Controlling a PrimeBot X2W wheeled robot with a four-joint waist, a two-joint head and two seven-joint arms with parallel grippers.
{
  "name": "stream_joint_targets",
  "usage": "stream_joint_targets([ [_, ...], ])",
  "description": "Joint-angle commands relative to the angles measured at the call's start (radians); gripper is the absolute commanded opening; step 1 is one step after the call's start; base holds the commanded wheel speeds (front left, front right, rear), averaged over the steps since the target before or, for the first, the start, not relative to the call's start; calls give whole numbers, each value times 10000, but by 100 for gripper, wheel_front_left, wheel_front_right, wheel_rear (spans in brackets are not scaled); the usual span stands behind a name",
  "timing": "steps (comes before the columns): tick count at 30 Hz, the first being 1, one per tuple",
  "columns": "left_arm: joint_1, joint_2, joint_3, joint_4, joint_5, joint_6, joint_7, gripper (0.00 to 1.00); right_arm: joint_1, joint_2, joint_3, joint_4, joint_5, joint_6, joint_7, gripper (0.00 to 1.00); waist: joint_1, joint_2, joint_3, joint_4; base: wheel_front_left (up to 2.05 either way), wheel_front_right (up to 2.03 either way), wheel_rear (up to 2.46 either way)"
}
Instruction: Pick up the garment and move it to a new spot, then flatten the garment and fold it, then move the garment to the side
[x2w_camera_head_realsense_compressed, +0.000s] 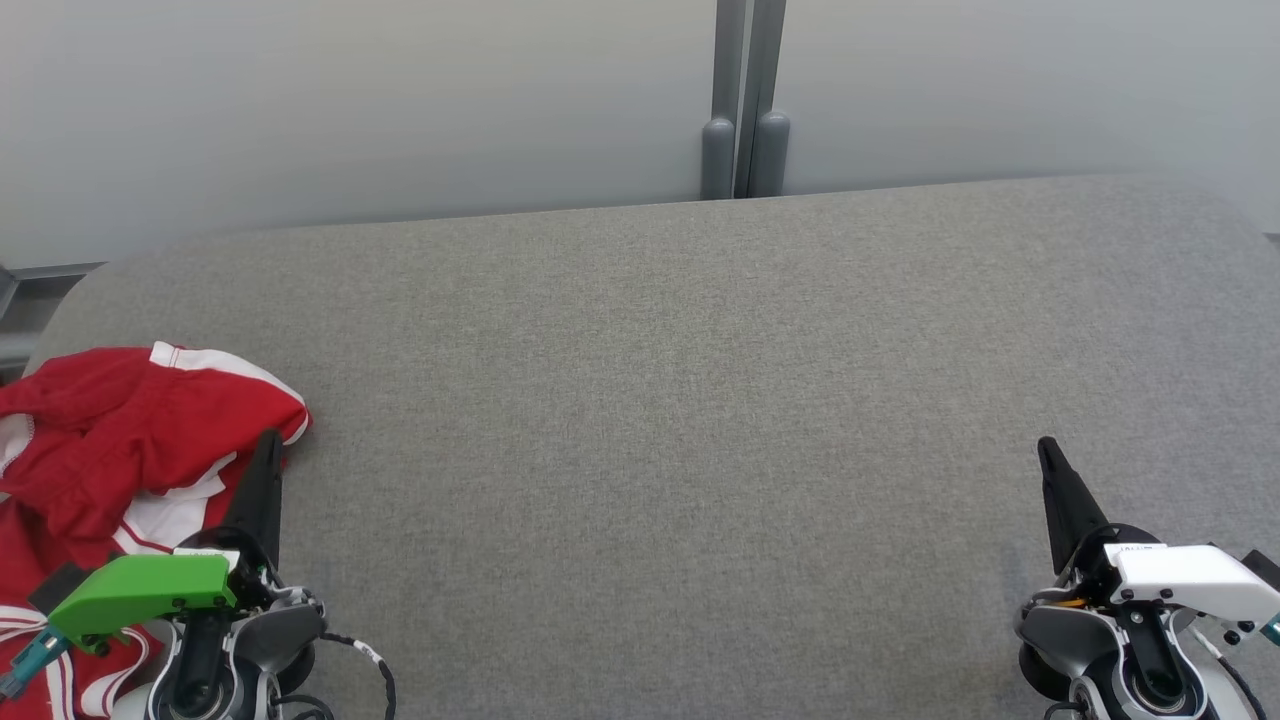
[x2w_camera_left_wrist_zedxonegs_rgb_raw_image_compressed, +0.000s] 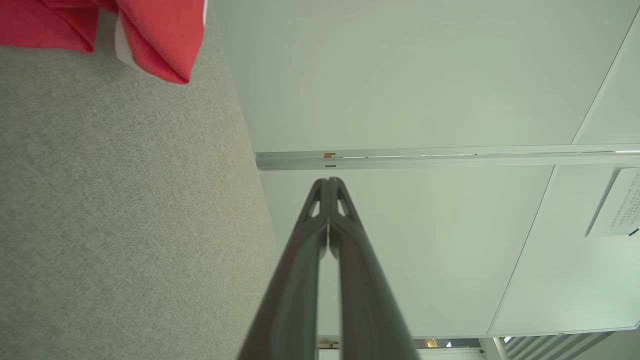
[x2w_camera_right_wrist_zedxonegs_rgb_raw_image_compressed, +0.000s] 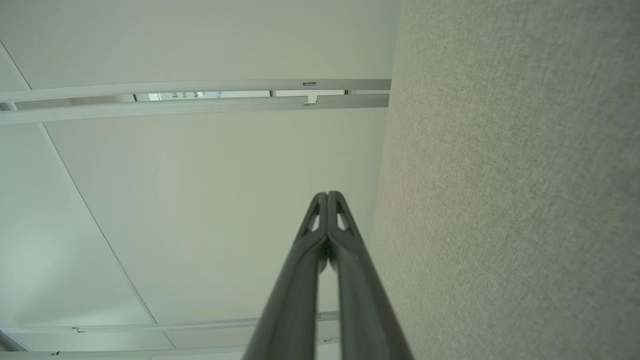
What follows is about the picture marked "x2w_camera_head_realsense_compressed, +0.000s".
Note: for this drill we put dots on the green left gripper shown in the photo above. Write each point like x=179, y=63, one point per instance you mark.
x=150, y=590

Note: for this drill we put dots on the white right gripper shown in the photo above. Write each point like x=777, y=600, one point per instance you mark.
x=1190, y=580

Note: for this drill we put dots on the red shorts with white stripe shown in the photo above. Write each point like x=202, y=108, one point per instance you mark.
x=120, y=420

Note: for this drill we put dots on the red shirt with white sleeves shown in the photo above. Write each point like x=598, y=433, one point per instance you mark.
x=20, y=570

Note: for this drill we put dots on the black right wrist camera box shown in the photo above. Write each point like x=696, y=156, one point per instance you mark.
x=1265, y=568

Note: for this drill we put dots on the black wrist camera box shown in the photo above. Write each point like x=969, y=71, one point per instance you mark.
x=1265, y=568
x=60, y=590

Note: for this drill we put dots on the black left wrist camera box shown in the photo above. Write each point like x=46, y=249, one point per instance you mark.
x=60, y=590

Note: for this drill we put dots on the grey partition post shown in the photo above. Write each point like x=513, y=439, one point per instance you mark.
x=718, y=160
x=770, y=150

